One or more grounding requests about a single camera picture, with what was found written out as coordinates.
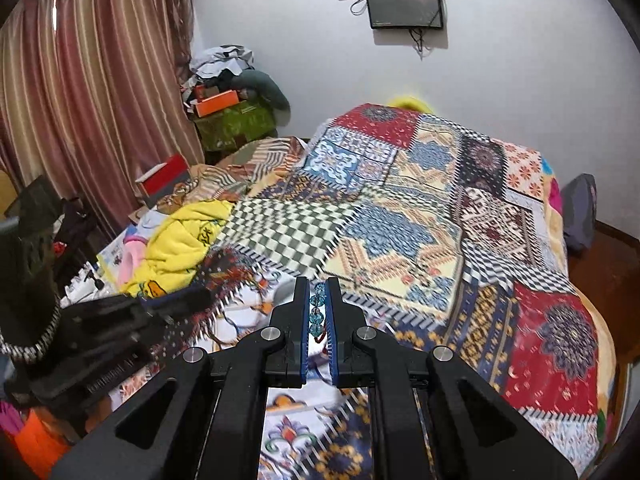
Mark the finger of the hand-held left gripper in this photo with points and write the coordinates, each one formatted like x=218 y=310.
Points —
x=185 y=300

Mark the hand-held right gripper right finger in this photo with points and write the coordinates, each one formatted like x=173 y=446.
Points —
x=334 y=337

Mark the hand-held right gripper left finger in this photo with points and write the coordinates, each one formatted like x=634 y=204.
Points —
x=303 y=332

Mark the yellow printed cloth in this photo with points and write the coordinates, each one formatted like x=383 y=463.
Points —
x=175 y=240

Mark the pink cloth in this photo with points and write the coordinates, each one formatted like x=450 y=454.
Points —
x=131 y=260

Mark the orange bag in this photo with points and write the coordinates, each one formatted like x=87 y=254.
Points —
x=40 y=442

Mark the colourful patchwork blanket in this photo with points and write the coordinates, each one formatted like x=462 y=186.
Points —
x=400 y=240

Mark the red and grey box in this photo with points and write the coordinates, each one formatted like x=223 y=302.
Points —
x=165 y=175

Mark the striped brown cloth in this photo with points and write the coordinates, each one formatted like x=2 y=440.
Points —
x=225 y=170

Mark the green patterned bag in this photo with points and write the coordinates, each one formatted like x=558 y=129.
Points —
x=235 y=125

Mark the orange box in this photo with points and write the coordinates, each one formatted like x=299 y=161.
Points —
x=216 y=102

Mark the dark grey garment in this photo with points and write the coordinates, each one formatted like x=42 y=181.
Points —
x=267 y=87

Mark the striped brown curtain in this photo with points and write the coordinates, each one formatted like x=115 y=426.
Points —
x=90 y=85

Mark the pile of clothes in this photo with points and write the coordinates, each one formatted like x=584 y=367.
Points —
x=220 y=65

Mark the yellow pillow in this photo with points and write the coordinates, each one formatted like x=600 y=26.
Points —
x=412 y=102

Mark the grey bag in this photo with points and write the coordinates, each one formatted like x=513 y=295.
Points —
x=580 y=215

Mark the small black wall monitor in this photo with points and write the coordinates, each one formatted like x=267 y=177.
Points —
x=404 y=4

